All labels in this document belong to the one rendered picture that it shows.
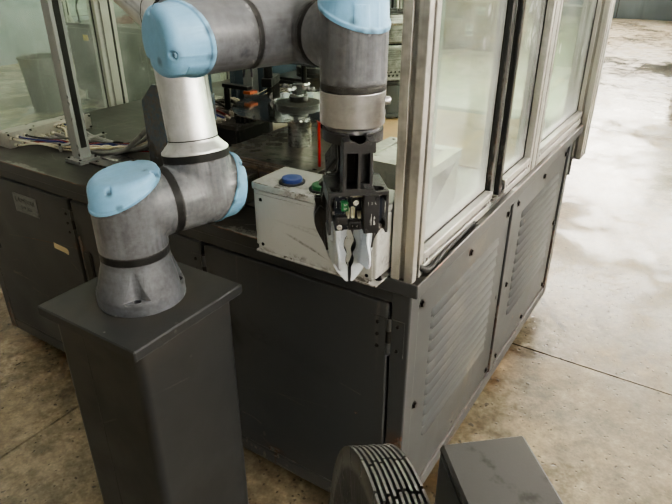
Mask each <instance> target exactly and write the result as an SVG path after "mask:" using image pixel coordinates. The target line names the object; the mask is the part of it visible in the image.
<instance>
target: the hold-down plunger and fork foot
mask: <svg viewBox="0 0 672 504"><path fill-rule="evenodd" d="M263 72H264V78H262V79H261V85H262V87H267V94H268V98H270V93H271V92H273V99H277V98H280V83H279V81H280V74H279V73H272V66H270V67H263Z"/></svg>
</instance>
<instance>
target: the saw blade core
mask: <svg viewBox="0 0 672 504"><path fill-rule="evenodd" d="M290 94H293V93H292V92H290V93H289V92H288V93H287V92H280V98H278V99H277V100H272V99H270V98H268V94H263V95H258V96H253V97H249V98H245V99H242V100H240V101H238V102H236V103H235V104H234V105H233V106H232V111H233V112H234V113H235V114H237V115H238V116H241V117H244V118H247V119H251V120H257V121H262V122H271V123H273V122H274V123H290V124H291V122H292V124H299V123H310V121H311V123H317V122H316V120H318V121H319V122H320V107H319V108H317V109H313V110H305V111H290V110H283V109H279V108H278V107H277V106H276V102H277V101H278V100H280V99H284V98H289V95H290ZM304 94H307V95H308V97H309V98H315V99H318V100H320V92H305V93H304ZM300 121H302V122H300Z"/></svg>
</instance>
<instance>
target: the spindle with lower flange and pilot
mask: <svg viewBox="0 0 672 504"><path fill-rule="evenodd" d="M287 125H288V145H289V146H290V147H293V148H305V147H309V146H311V145H312V141H311V121H310V123H299V124H292V122H291V124H290V123H287Z"/></svg>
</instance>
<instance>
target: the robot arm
mask: <svg viewBox="0 0 672 504"><path fill-rule="evenodd" d="M113 1H114V2H115V3H116V4H117V5H118V6H119V7H120V8H121V9H123V10H124V11H125V12H126V13H127V14H128V15H129V16H130V17H131V18H132V19H133V20H134V21H135V22H137V23H138V24H139V25H140V26H141V27H142V40H143V45H144V49H145V52H146V55H147V57H148V58H150V61H151V65H152V67H153V70H154V75H155V80H156V85H157V90H158V95H159V100H160V105H161V110H162V115H163V120H164V125H165V130H166V135H167V140H168V143H167V145H166V147H165V148H164V149H163V151H162V152H161V156H162V161H163V166H161V167H158V166H157V164H156V163H154V162H152V161H149V160H136V161H125V162H121V163H117V164H114V165H111V166H108V167H106V168H104V169H102V170H100V171H99V172H97V173H96V174H94V175H93V177H92V178H91V179H90V180H89V181H88V184H87V187H86V192H87V198H88V212H89V213H90V215H91V220H92V225H93V230H94V235H95V239H96V244H97V249H98V254H99V259H100V267H99V274H98V282H97V286H96V298H97V303H98V306H99V308H100V309H101V310H102V311H103V312H104V313H106V314H108V315H111V316H115V317H121V318H138V317H145V316H150V315H154V314H157V313H160V312H163V311H165V310H168V309H170V308H171V307H173V306H175V305H176V304H177V303H179V302H180V301H181V300H182V299H183V297H184V296H185V293H186V284H185V278H184V275H183V273H182V272H181V270H180V268H179V266H178V264H177V262H176V260H175V258H174V257H173V255H172V253H171V250H170V244H169V235H171V234H174V233H177V232H181V231H184V230H188V229H191V228H194V227H198V226H201V225H205V224H208V223H211V222H219V221H222V220H223V219H225V218H227V217H230V216H233V215H235V214H237V213H238V212H239V211H240V210H241V209H242V206H243V205H244V204H245V201H246V198H247V191H248V181H247V174H246V170H245V167H244V166H242V161H241V159H240V158H239V156H238V155H237V154H235V153H233V152H230V151H229V147H228V143H226V142H225V141H224V140H222V139H221V138H220V137H219V136H218V133H217V127H216V122H215V116H214V110H213V104H212V98H211V91H210V86H209V80H208V74H215V73H222V72H229V71H237V70H246V69H255V68H262V67H270V66H278V65H285V64H293V63H300V64H305V65H310V66H315V67H319V68H320V123H321V124H322V125H323V126H322V138H323V140H325V141H326V142H328V143H332V145H331V146H330V148H329V149H328V151H327V152H326V154H325V167H326V171H325V175H322V178H321V179H320V180H319V181H318V182H319V185H320V186H321V189H320V195H314V200H315V206H314V212H313V217H314V223H315V227H316V230H317V232H318V234H319V235H320V237H321V239H322V241H323V243H324V245H325V248H326V251H327V253H328V255H329V257H330V259H331V262H332V264H333V266H334V268H335V269H336V271H337V272H338V274H339V275H340V276H341V277H342V278H343V279H344V280H345V281H353V280H354V279H355V278H356V277H357V275H358V274H359V273H360V272H361V270H362V269H363V267H365V268H366V269H369V268H370V266H371V251H372V247H373V241H374V238H375V236H376V235H377V233H378V232H379V230H380V229H381V228H383V229H384V231H385V232H387V231H388V209H389V190H388V188H387V186H386V185H385V183H384V181H383V179H382V178H381V176H380V174H379V173H374V170H373V153H376V143H378V142H380V141H382V140H383V130H384V127H383V124H384V123H385V111H386V110H385V105H389V104H391V97H390V96H386V89H387V71H388V48H389V30H390V28H391V19H390V6H389V0H113ZM385 201H386V204H385ZM348 229H349V230H351V232H352V235H353V237H354V241H353V243H352V246H351V253H352V255H351V258H350V260H349V262H348V264H347V262H346V260H345V259H346V255H347V252H346V249H345V246H344V240H345V239H346V237H347V230H348Z"/></svg>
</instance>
